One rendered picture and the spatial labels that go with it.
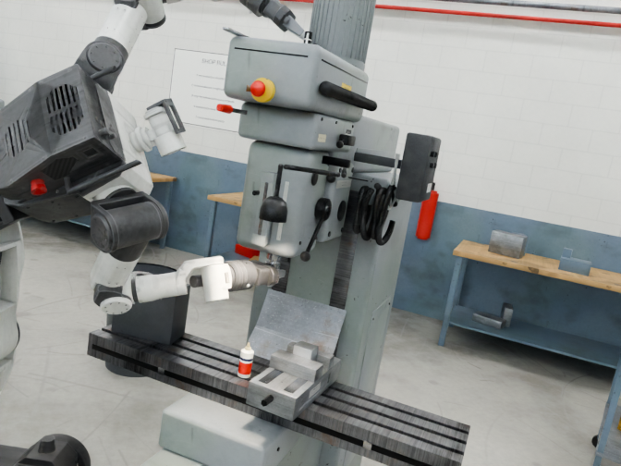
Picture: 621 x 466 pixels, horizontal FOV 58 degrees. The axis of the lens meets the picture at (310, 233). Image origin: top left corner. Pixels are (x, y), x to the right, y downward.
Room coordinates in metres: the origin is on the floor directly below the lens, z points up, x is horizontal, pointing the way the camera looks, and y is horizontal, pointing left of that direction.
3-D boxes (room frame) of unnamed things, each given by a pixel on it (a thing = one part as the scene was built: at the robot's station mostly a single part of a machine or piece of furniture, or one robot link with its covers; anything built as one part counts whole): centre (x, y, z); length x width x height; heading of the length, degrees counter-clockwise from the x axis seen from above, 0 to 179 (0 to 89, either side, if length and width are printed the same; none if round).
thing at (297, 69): (1.68, 0.09, 1.81); 0.47 x 0.26 x 0.16; 160
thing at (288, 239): (1.67, 0.10, 1.47); 0.21 x 0.19 x 0.32; 70
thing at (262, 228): (1.57, 0.14, 1.45); 0.04 x 0.04 x 0.21; 70
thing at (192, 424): (1.67, 0.10, 0.76); 0.50 x 0.35 x 0.12; 160
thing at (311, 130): (1.71, 0.08, 1.68); 0.34 x 0.24 x 0.10; 160
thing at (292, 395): (1.59, -0.03, 0.96); 0.35 x 0.15 x 0.11; 158
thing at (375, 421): (1.65, 0.06, 0.86); 1.24 x 0.23 x 0.08; 70
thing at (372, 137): (2.14, -0.07, 1.66); 0.80 x 0.23 x 0.20; 160
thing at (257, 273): (1.60, 0.16, 1.24); 0.13 x 0.12 x 0.10; 51
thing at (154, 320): (1.84, 0.50, 1.00); 0.22 x 0.12 x 0.20; 80
